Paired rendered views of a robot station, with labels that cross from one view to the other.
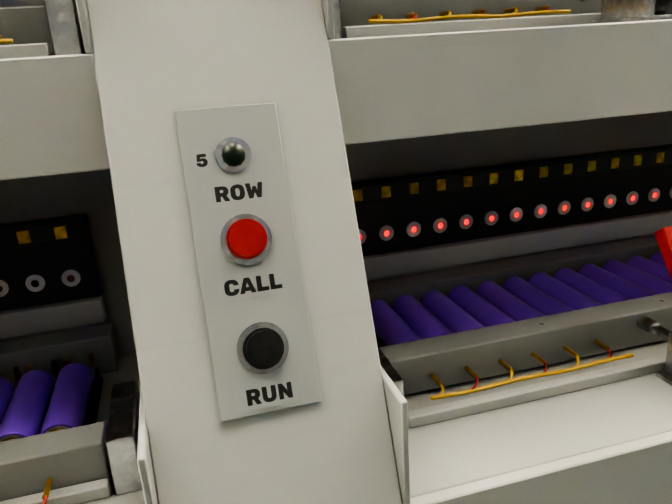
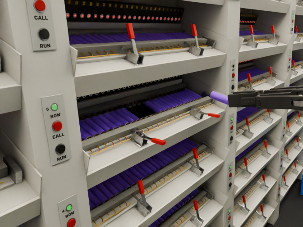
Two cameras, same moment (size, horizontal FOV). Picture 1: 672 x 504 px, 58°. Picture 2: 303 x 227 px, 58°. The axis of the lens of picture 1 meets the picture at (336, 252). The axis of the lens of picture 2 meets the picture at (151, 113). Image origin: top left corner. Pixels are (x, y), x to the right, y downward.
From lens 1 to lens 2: 0.94 m
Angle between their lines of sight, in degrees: 38
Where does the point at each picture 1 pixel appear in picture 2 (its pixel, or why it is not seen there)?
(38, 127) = (220, 61)
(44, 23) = (206, 41)
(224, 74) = (233, 56)
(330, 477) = not seen: hidden behind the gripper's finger
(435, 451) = not seen: hidden behind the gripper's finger
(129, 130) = (227, 62)
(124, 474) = (213, 102)
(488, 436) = not seen: hidden behind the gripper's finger
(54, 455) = (208, 99)
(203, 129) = (231, 62)
